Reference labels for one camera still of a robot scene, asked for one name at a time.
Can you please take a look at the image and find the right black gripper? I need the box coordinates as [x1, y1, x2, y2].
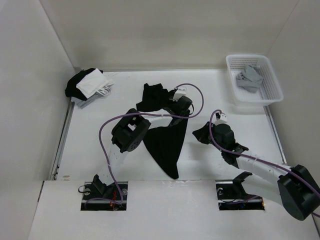
[192, 121, 225, 152]

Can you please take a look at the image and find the black tank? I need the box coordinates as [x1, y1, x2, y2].
[65, 68, 95, 101]
[136, 83, 188, 180]

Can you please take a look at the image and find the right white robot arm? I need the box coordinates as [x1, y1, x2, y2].
[192, 122, 320, 221]

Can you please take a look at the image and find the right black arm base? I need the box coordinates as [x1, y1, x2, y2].
[215, 171, 265, 211]

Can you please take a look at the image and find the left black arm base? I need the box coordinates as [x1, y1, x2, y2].
[78, 175, 129, 212]

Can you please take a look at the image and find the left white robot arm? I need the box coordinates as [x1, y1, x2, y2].
[92, 96, 193, 200]

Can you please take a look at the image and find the grey tank top in basket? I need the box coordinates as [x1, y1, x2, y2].
[235, 65, 264, 93]

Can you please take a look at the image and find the folded grey tank top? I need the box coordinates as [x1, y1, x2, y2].
[71, 92, 102, 109]

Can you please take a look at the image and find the folded white tank top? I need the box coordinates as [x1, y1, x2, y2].
[76, 68, 114, 99]

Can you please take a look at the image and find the folded black tank top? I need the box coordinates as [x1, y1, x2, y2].
[65, 68, 95, 101]

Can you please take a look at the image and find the white plastic basket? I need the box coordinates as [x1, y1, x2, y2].
[225, 54, 284, 107]

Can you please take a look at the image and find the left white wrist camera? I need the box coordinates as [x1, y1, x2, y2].
[172, 86, 187, 102]

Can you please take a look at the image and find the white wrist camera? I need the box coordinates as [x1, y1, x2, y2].
[172, 86, 187, 102]
[214, 112, 228, 126]

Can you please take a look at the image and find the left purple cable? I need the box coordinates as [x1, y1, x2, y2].
[99, 83, 205, 205]

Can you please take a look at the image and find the purple cable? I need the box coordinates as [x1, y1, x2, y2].
[99, 83, 205, 205]
[208, 109, 320, 218]

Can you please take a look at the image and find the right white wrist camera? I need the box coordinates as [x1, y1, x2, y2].
[214, 112, 228, 126]

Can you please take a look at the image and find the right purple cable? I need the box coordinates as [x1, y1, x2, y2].
[208, 109, 320, 218]

